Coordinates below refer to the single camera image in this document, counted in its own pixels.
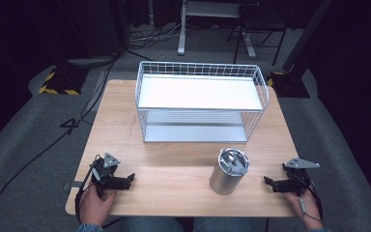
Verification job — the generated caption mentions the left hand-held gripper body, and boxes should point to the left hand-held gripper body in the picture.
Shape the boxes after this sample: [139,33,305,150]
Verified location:
[89,152,127,191]

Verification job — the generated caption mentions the person's left hand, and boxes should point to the person's left hand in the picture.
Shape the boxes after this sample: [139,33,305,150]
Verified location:
[78,183,119,227]

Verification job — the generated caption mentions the long black floor cable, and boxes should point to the long black floor cable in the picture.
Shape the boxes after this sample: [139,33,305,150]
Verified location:
[0,52,124,226]

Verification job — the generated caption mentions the person's leg in jeans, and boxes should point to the person's leg in jeans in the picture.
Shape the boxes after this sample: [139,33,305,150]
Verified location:
[192,217,269,232]
[119,217,186,232]

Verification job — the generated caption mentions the right gripper cable with plug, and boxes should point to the right gripper cable with plug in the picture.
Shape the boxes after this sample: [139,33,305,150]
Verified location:
[294,175,325,226]

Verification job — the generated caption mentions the person's right hand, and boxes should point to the person's right hand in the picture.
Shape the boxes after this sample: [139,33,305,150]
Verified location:
[282,188,324,230]

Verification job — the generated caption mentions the slanted black stand post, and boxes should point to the slanted black stand post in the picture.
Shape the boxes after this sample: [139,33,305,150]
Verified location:
[281,0,335,73]

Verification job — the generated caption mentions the person's right leg in jeans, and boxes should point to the person's right leg in jeans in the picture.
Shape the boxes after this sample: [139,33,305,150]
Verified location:
[192,217,269,232]

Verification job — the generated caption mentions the bundle of floor cables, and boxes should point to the bundle of floor cables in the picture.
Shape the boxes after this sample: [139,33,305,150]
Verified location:
[128,22,183,51]

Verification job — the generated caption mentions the black yellow striped stand base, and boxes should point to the black yellow striped stand base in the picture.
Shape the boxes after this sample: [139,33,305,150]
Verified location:
[38,66,90,97]
[267,71,311,100]

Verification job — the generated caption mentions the white wire shelf rack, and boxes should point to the white wire shelf rack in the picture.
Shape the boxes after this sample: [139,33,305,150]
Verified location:
[134,60,271,144]

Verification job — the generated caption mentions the white metal desk frame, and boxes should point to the white metal desk frame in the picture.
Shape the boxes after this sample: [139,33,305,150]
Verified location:
[177,0,257,59]

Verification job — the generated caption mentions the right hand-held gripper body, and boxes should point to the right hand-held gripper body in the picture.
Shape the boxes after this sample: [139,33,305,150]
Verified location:
[281,157,321,196]

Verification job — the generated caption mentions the steel cup with lid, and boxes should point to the steel cup with lid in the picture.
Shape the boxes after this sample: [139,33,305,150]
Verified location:
[209,147,250,196]

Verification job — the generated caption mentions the person's left leg in jeans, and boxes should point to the person's left leg in jeans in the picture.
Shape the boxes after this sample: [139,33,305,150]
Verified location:
[119,217,186,232]

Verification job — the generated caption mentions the grey tape strip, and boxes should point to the grey tape strip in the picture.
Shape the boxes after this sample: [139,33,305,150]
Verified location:
[62,181,83,190]

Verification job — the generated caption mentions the black chair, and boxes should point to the black chair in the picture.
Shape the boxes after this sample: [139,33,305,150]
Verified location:
[226,2,288,67]

